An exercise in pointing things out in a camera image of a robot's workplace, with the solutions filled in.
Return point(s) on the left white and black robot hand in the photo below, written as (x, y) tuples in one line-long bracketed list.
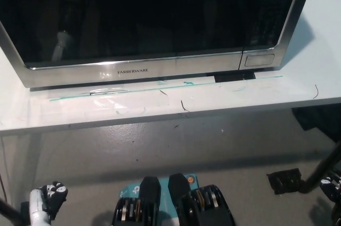
[(53, 196)]

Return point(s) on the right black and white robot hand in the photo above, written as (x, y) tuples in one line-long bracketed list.
[(334, 191)]

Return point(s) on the teal box on robot torso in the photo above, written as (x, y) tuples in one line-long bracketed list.
[(165, 196)]

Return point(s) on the stainless steel microwave oven body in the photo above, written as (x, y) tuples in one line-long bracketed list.
[(266, 23)]

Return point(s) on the black metal table leg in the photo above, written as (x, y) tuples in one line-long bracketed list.
[(321, 167)]

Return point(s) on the black floor outlet box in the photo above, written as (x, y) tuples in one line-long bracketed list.
[(282, 180), (25, 210)]

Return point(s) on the black object under table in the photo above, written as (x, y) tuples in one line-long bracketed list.
[(317, 118)]

